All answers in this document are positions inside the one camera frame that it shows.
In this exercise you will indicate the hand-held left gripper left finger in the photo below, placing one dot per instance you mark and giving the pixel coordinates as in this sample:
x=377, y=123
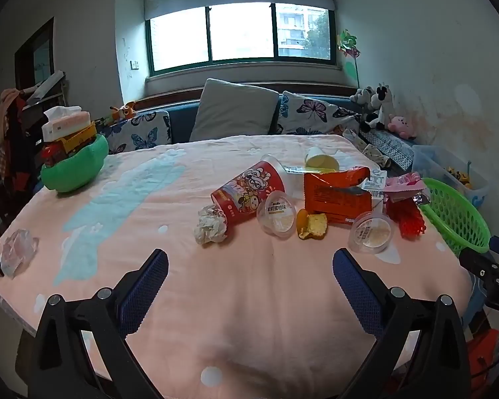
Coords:
x=147, y=286

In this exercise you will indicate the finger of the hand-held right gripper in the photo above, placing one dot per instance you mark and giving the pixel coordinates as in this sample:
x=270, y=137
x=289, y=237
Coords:
x=478, y=264

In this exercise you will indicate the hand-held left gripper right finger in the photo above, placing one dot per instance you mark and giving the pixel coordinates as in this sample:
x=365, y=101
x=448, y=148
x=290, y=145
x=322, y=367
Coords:
x=355, y=289

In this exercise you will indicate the green plastic basket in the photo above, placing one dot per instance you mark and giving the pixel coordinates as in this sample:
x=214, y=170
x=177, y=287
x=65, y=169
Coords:
x=457, y=212

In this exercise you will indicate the orange peel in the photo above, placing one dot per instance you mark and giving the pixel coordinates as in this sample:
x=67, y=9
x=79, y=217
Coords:
x=312, y=226

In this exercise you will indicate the white tissue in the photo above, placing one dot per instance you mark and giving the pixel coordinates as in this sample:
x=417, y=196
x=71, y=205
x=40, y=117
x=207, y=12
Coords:
x=210, y=224

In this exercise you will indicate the white milk carton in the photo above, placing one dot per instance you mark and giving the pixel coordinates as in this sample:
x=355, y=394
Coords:
x=374, y=185

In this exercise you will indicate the red printed noodle cup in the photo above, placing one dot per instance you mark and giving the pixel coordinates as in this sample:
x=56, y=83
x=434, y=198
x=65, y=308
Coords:
x=243, y=191

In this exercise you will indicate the clear jelly cup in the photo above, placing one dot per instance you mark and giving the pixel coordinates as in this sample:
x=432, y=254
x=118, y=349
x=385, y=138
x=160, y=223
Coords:
x=372, y=232
x=276, y=214

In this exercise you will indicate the red plastic object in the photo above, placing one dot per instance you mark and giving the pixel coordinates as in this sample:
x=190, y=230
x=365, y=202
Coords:
x=482, y=353

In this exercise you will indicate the red plastic wrapper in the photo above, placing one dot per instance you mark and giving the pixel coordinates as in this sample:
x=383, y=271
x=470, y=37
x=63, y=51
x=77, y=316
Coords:
x=407, y=216

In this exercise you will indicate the yellow toy excavator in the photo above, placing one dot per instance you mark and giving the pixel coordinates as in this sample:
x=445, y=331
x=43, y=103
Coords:
x=457, y=174

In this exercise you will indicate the orange snack bag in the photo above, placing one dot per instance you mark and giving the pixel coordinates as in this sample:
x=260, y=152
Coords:
x=337, y=197

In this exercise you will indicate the pink printed blanket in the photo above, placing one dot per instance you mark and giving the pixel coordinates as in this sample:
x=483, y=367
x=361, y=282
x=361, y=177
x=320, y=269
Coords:
x=241, y=299

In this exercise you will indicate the pink snack wrapper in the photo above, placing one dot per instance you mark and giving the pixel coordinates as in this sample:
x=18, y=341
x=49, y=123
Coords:
x=403, y=183

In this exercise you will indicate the clear crumpled plastic wrapper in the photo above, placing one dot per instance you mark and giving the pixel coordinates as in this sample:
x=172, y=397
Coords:
x=18, y=253

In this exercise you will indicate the yellow white paper cup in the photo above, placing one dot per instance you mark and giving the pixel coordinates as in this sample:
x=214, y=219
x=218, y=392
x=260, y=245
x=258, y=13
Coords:
x=322, y=160

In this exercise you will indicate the green plush bowl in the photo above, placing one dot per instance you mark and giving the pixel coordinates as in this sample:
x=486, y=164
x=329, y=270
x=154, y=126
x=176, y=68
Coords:
x=72, y=170

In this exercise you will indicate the beige patterned clothes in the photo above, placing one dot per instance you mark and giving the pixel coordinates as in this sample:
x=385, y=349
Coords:
x=364, y=145

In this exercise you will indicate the blue white patterned folded blanket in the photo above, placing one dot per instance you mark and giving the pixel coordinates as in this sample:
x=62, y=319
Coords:
x=393, y=147

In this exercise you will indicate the small butterfly print cushion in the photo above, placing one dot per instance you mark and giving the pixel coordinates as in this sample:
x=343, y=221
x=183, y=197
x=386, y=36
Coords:
x=139, y=133

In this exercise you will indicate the pink round plush toy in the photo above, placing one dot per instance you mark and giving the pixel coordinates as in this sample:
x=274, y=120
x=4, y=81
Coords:
x=401, y=126

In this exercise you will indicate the blue sofa bed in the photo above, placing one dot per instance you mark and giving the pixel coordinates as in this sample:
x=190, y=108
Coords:
x=181, y=126

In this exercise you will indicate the yellow red toy truck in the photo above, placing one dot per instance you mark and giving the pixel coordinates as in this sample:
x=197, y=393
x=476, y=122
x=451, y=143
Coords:
x=72, y=141

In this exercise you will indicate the orange fox plush toy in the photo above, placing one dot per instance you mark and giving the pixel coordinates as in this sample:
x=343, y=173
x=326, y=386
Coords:
x=124, y=112

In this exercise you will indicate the large butterfly print cushion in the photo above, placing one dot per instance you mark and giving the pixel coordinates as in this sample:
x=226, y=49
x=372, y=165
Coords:
x=312, y=112

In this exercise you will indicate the black white cow plush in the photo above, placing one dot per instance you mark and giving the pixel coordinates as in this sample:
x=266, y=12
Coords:
x=378, y=108

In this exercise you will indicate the white tissue pack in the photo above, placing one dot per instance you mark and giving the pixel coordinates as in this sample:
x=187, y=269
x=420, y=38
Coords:
x=64, y=122

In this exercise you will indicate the grey white plush toy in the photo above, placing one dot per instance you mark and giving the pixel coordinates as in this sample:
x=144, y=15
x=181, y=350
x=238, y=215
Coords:
x=361, y=97

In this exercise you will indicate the grey pillow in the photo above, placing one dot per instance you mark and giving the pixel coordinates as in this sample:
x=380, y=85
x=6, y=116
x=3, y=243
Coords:
x=231, y=110

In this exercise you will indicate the hanging clothes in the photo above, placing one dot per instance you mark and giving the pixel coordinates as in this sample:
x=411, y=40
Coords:
x=12, y=133

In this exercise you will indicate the metal storage rack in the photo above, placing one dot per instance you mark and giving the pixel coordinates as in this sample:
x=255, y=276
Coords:
x=45, y=91

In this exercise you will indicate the colourful pinwheel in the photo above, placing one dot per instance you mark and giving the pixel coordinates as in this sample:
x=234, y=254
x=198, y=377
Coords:
x=348, y=43

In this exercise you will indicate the dark wooden framed door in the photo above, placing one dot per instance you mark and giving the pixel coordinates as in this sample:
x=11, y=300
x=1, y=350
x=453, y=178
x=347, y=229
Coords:
x=31, y=56

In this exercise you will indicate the white wall socket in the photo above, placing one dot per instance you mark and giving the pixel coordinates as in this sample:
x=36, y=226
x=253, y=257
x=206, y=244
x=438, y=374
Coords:
x=134, y=65

